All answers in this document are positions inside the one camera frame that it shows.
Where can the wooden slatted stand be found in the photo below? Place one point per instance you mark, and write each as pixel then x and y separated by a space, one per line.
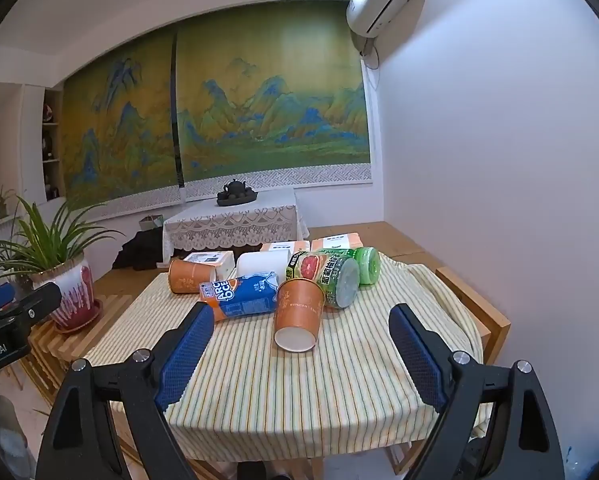
pixel 54 350

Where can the green grapefruit drink can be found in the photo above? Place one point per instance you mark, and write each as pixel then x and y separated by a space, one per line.
pixel 324 275

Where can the potted green plant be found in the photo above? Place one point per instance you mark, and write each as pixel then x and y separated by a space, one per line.
pixel 66 290

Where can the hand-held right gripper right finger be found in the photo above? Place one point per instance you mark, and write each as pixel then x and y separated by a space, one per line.
pixel 419 360

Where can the dark tea tray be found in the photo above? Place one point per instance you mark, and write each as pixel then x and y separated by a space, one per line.
pixel 239 200

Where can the white cylinder cup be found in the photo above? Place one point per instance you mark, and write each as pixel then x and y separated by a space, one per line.
pixel 262 264

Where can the landscape painted blind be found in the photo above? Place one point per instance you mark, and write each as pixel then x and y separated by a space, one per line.
pixel 274 100
pixel 124 125

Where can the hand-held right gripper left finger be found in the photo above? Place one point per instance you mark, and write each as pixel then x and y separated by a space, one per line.
pixel 187 360

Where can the white box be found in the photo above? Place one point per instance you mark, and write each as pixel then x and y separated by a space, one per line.
pixel 210 262

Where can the green plastic jar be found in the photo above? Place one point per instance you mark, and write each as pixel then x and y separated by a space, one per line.
pixel 368 265

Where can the small cardboard box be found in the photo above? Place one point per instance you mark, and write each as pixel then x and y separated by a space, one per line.
pixel 152 222

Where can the lace covered small table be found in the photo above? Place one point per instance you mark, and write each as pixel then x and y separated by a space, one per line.
pixel 234 222

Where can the wall shelf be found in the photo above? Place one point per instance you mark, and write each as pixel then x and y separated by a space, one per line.
pixel 51 145

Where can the striped tablecloth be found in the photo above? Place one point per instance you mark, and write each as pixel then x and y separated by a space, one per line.
pixel 299 390

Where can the orange paper cup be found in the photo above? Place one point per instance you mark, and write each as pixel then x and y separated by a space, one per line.
pixel 189 276
pixel 299 310

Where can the orange flat package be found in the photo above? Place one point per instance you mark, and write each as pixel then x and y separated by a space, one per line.
pixel 337 241
pixel 282 248

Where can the dark teapot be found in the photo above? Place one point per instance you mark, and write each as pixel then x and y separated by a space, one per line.
pixel 233 187

